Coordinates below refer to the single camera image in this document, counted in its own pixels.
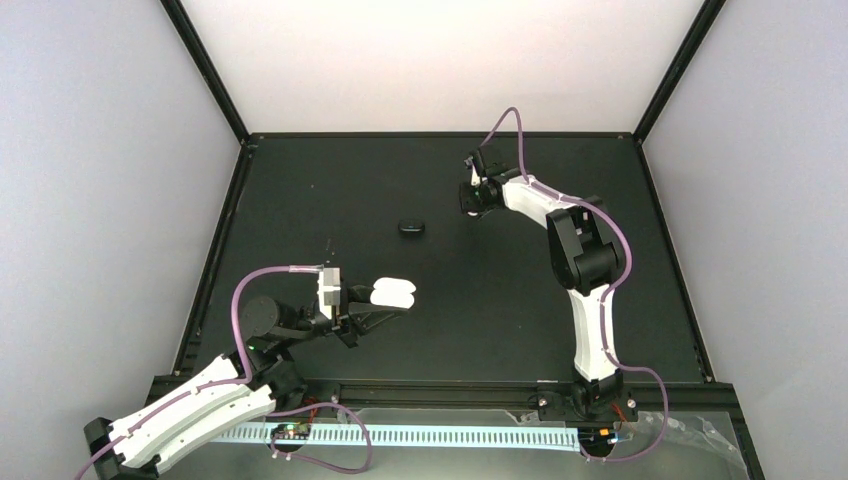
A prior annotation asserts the black frame post left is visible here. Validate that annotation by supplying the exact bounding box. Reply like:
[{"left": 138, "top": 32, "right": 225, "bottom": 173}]
[{"left": 160, "top": 0, "right": 250, "bottom": 144}]

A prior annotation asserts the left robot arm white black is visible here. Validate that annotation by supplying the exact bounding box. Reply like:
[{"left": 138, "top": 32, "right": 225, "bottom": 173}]
[{"left": 84, "top": 277, "right": 416, "bottom": 479}]

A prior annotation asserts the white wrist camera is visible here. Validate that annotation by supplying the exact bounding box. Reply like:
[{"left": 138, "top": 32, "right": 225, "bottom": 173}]
[
  {"left": 465, "top": 156, "right": 485, "bottom": 187},
  {"left": 317, "top": 268, "right": 342, "bottom": 320}
]

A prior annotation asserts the black frame post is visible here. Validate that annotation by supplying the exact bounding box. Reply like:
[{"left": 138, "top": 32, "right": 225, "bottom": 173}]
[
  {"left": 633, "top": 0, "right": 726, "bottom": 144},
  {"left": 160, "top": 0, "right": 250, "bottom": 144}
]

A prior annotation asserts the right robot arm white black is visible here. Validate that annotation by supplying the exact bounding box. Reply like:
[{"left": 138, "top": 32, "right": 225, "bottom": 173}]
[{"left": 459, "top": 158, "right": 626, "bottom": 419}]

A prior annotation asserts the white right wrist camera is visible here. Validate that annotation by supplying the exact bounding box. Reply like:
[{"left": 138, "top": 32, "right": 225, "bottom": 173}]
[{"left": 465, "top": 156, "right": 485, "bottom": 187}]

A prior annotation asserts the black earbud charging case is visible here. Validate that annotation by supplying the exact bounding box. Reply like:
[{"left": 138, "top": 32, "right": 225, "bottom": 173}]
[{"left": 397, "top": 221, "right": 426, "bottom": 236}]

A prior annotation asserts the white earbud charging case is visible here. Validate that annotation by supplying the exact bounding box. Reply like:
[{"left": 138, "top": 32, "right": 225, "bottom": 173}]
[{"left": 369, "top": 277, "right": 416, "bottom": 310}]

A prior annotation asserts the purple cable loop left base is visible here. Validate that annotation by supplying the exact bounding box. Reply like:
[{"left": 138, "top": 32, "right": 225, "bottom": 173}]
[{"left": 268, "top": 400, "right": 374, "bottom": 475}]

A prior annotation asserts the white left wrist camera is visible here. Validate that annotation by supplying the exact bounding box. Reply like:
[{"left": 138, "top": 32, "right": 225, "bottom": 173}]
[{"left": 317, "top": 268, "right": 342, "bottom": 320}]

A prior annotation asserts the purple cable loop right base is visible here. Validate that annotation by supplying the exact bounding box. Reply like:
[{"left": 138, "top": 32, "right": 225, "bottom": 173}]
[{"left": 578, "top": 398, "right": 671, "bottom": 465}]

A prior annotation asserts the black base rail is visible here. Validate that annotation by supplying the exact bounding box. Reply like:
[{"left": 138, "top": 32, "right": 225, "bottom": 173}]
[{"left": 148, "top": 377, "right": 737, "bottom": 409}]

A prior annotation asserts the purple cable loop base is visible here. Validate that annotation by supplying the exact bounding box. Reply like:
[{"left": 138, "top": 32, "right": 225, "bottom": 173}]
[
  {"left": 268, "top": 400, "right": 374, "bottom": 475},
  {"left": 578, "top": 398, "right": 671, "bottom": 465}
]

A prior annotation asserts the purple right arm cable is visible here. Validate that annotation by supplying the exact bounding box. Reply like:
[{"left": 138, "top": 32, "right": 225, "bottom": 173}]
[{"left": 480, "top": 107, "right": 670, "bottom": 425}]

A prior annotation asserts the white slotted cable duct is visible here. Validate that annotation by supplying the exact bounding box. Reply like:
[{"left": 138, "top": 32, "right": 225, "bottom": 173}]
[{"left": 213, "top": 422, "right": 579, "bottom": 452}]

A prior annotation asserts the black frame post right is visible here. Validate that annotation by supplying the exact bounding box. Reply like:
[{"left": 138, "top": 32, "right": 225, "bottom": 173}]
[{"left": 633, "top": 0, "right": 726, "bottom": 144}]

